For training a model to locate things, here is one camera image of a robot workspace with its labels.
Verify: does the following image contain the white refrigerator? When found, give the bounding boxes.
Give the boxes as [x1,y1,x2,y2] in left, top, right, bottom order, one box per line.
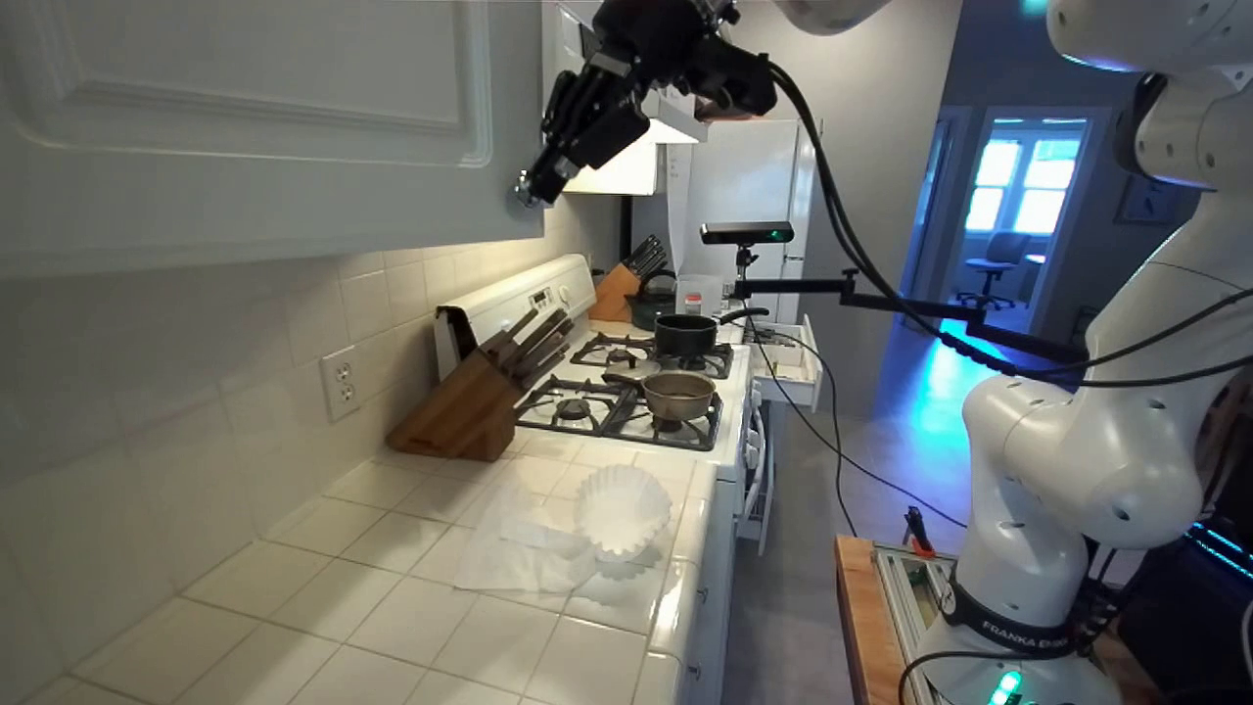
[659,122,822,330]

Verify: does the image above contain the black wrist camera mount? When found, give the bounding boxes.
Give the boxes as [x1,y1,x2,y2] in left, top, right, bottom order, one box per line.
[591,0,784,125]

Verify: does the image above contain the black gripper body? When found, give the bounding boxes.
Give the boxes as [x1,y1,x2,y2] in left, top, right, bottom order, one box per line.
[540,53,652,171]

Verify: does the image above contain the small wooden knife block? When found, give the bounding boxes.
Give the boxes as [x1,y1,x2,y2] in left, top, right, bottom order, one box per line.
[591,261,646,323]

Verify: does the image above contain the white wall power outlet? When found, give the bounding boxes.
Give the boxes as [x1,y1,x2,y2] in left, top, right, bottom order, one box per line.
[318,339,366,426]

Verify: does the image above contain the black handled knife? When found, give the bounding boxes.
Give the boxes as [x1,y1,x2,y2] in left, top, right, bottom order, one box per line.
[514,305,566,364]
[520,317,580,382]
[501,295,552,348]

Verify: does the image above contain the white gas stove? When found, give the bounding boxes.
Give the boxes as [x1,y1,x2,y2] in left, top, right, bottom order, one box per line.
[430,249,775,558]

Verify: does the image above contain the white paper coffee filters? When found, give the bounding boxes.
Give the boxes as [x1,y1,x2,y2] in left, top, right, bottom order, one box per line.
[571,464,676,578]

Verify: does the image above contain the white cabinet door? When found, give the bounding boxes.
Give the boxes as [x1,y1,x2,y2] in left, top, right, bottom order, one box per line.
[0,0,549,283]

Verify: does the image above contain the bright window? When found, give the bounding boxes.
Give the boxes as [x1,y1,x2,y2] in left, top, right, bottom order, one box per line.
[962,122,1088,241]

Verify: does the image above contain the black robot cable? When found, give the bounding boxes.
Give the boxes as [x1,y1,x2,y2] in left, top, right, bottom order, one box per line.
[764,58,1088,373]

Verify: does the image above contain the black cast iron stove grate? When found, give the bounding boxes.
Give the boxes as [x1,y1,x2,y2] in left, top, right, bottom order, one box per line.
[566,330,737,382]
[514,373,724,454]

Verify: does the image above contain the metal saucepan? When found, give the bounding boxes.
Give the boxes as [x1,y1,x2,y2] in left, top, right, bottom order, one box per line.
[603,369,724,432]

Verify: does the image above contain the red clamp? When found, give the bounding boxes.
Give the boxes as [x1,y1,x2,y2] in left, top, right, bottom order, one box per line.
[895,506,938,558]

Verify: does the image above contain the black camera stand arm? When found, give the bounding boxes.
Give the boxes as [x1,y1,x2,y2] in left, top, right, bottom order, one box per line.
[724,241,1093,393]

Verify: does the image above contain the clear plastic sheet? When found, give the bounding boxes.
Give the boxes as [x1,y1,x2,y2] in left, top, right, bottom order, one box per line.
[447,485,633,605]

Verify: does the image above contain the white range hood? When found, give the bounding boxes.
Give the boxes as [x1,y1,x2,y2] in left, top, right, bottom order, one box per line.
[560,114,707,203]

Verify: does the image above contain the grey control box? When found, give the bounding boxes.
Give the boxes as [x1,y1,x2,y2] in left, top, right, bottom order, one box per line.
[868,544,980,664]

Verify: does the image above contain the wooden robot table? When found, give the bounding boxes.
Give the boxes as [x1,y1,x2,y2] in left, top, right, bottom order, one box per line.
[834,527,1166,705]

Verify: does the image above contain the black floor cable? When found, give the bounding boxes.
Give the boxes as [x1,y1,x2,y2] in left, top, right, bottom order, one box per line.
[746,330,980,539]

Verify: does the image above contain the black stereo camera bar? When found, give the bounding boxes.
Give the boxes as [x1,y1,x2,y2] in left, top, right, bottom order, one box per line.
[695,219,797,249]

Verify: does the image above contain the large wooden knife block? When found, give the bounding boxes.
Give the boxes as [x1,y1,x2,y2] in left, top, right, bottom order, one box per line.
[385,346,523,464]

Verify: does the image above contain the black cooking pot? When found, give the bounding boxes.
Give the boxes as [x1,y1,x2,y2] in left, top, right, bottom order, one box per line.
[651,310,724,364]

